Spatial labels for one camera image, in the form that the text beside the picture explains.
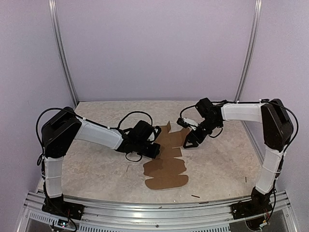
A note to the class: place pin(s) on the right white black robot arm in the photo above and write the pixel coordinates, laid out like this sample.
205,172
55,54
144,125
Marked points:
278,133

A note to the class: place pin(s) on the brown cardboard box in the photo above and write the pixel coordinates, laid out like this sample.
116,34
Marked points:
166,170

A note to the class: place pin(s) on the right aluminium corner post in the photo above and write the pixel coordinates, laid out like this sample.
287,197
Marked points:
250,49

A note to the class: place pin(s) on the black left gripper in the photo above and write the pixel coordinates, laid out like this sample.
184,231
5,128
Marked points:
156,151

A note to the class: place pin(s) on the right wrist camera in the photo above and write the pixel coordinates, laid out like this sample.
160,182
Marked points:
187,123

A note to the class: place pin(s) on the front aluminium frame rail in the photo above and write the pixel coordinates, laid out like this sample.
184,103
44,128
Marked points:
106,216

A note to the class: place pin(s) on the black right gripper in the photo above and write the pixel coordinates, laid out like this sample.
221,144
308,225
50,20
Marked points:
190,138

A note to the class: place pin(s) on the left aluminium corner post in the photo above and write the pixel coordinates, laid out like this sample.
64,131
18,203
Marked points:
61,51

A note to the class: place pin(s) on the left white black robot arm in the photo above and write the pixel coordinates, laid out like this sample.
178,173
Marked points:
59,133

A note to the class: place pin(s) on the aluminium corner post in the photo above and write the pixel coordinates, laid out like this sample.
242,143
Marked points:
250,49
61,51

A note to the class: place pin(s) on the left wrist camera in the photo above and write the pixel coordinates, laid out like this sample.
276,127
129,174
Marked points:
156,132

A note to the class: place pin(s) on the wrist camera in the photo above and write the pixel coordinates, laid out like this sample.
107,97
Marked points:
187,123
156,132

